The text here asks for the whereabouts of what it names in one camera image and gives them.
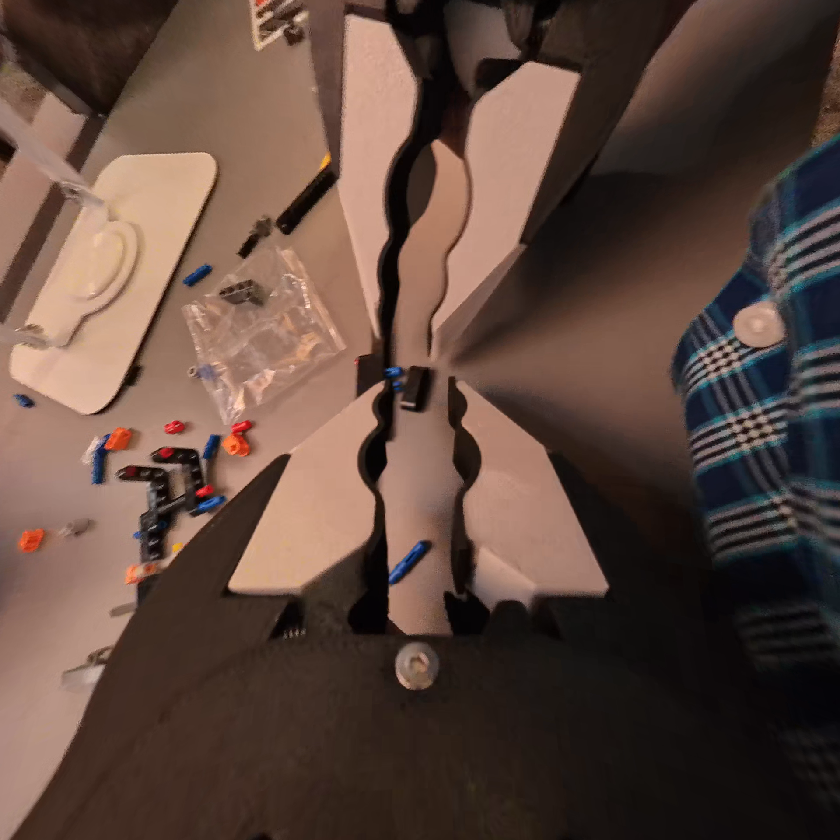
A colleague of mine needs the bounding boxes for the multicoloured lego chassis assembly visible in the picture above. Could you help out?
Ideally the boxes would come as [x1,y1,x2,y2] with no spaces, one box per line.
[113,445,228,608]

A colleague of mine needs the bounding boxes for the black lego gear rack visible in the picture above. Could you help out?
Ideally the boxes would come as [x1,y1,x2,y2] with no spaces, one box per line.
[274,167,339,235]

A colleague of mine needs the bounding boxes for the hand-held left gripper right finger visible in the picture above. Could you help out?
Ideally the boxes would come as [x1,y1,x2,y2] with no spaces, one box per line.
[446,376,609,632]

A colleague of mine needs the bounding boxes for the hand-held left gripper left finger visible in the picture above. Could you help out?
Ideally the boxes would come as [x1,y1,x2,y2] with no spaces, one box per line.
[226,381,395,634]

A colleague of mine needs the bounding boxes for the white book stand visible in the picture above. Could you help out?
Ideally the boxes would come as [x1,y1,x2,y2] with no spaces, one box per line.
[0,105,219,416]

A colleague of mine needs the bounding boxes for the blue plaid shirt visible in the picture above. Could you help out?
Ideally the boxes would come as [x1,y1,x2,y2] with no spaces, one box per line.
[669,131,840,788]

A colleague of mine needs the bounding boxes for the light grey lego panel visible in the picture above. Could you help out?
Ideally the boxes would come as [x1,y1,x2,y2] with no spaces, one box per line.
[60,646,116,693]

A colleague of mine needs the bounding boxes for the clear zip bag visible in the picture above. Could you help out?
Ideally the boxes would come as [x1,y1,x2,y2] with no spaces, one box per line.
[182,246,347,425]

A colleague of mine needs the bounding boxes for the short black lego piece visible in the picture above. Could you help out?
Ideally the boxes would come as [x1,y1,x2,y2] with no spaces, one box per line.
[400,366,431,413]

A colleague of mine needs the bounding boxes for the dark grey angled lego beam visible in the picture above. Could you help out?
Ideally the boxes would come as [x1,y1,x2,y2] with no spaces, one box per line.
[218,279,270,308]

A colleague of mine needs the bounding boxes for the black beam assembly blue pins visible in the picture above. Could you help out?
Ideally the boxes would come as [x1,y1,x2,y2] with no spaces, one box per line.
[354,353,404,442]

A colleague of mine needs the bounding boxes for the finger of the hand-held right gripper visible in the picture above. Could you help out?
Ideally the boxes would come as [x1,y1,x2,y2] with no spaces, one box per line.
[428,62,583,361]
[338,13,455,367]

